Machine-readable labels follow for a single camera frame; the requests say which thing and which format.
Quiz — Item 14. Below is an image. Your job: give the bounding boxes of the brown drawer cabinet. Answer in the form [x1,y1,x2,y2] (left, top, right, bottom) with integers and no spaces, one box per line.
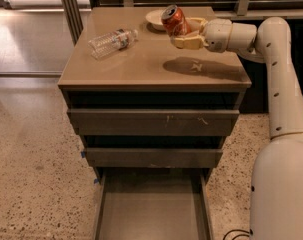
[56,6,253,185]

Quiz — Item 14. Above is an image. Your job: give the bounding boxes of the open bottom drawer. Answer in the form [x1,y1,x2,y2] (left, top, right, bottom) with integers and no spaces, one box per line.
[92,168,214,240]

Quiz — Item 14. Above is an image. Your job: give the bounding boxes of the middle drawer front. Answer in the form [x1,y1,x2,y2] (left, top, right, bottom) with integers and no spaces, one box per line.
[84,148,222,168]

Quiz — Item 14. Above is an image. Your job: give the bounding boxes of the black cable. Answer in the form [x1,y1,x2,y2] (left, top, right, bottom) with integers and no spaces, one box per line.
[222,228,251,240]

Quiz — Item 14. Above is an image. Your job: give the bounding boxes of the white bowl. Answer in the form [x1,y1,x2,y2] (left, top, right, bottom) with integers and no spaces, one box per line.
[145,9,165,31]

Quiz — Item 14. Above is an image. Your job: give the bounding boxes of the red coke can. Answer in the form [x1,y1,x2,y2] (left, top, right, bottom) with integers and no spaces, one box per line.
[161,5,191,36]

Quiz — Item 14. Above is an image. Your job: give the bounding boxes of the top drawer front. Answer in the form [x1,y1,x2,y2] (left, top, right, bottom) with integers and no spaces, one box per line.
[67,109,239,136]

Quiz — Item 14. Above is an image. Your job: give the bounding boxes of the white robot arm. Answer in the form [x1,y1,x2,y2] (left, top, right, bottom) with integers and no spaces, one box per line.
[171,17,303,240]

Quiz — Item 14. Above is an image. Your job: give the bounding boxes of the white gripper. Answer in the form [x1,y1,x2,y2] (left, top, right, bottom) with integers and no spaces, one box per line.
[170,17,232,53]

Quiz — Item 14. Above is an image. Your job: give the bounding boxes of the clear plastic water bottle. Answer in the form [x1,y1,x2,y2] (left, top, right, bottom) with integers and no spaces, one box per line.
[88,29,138,60]

